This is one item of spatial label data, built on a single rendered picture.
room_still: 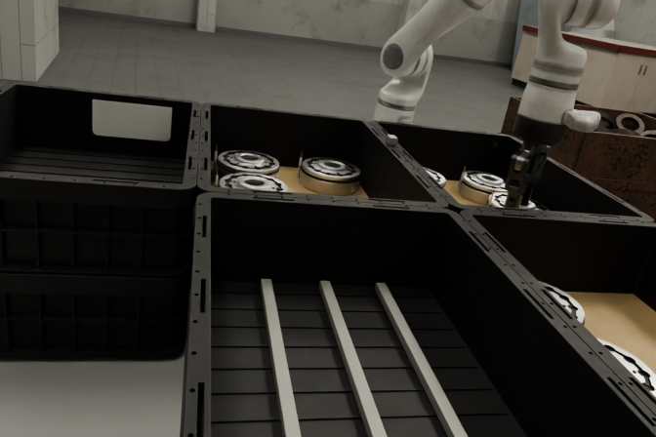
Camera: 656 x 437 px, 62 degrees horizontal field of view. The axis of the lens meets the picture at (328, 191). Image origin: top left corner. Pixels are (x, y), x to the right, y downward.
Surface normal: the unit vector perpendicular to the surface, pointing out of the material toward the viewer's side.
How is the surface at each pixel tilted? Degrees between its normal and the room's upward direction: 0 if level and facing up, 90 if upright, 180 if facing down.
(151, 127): 90
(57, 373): 0
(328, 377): 0
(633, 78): 90
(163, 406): 0
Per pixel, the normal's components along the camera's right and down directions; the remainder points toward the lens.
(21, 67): 0.30, 0.39
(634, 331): 0.15, -0.92
